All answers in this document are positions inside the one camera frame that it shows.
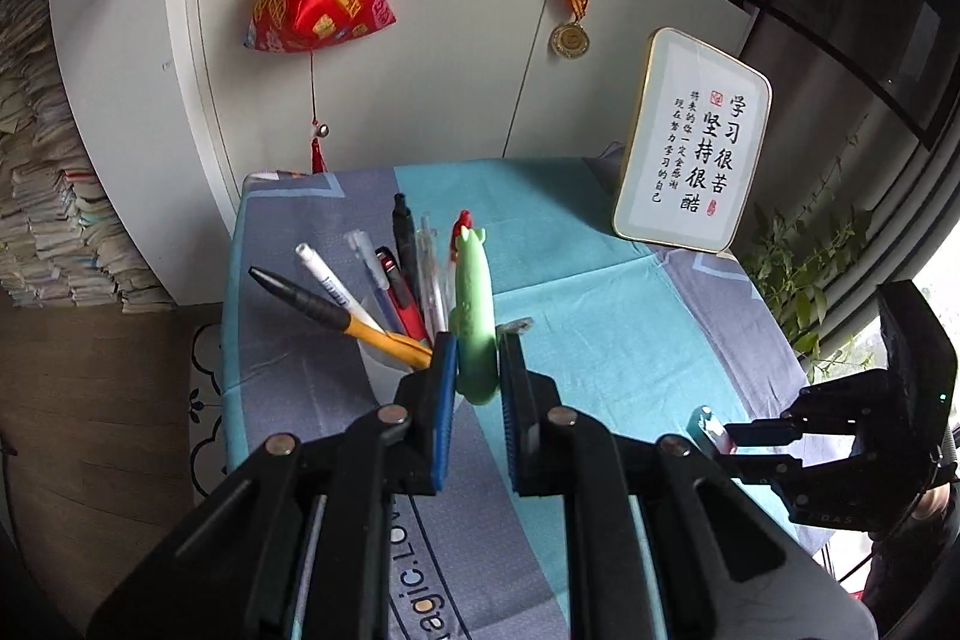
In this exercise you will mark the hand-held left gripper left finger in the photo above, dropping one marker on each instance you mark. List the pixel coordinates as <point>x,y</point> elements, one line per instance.
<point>446,415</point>

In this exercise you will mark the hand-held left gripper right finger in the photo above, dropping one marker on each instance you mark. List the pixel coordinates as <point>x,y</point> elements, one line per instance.
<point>510,415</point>

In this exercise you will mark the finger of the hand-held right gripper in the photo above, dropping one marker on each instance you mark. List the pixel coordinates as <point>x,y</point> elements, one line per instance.
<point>765,467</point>
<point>765,431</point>

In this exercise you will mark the pink and green eraser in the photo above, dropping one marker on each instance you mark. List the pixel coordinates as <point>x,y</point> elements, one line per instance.
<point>705,426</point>

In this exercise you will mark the translucent plastic cup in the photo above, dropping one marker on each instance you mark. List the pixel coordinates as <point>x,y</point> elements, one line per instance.
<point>375,362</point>

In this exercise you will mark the yellow and black pen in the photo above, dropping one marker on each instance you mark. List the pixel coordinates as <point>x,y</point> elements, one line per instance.
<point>375,334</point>

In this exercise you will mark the green shark-shaped pen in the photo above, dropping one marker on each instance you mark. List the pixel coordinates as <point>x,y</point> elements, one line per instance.
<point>474,310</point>

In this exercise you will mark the red pen with black clip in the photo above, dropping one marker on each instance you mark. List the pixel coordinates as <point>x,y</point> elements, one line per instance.
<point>397,291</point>

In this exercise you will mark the clear pen with white grip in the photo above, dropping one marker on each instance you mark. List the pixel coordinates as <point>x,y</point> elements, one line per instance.
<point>430,280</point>

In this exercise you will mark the person's right forearm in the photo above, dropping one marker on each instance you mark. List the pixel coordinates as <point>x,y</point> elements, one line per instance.
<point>900,572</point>

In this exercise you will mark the blue and grey tablecloth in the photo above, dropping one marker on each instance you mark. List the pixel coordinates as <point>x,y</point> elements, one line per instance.
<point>600,325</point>

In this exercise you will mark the green leafy vine plant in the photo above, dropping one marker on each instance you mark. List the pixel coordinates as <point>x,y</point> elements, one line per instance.
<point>787,280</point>

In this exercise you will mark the white patterned floor mat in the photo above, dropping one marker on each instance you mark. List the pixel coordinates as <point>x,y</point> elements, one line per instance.
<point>206,400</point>

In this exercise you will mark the framed calligraphy sign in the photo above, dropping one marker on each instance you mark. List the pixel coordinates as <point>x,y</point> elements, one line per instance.
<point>697,160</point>

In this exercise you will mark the tall stack of paper booklets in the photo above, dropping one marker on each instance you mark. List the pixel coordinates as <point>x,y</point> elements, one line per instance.
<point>52,197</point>

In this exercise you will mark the white wall cabinet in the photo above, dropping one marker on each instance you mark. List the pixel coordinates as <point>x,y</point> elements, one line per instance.
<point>450,85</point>

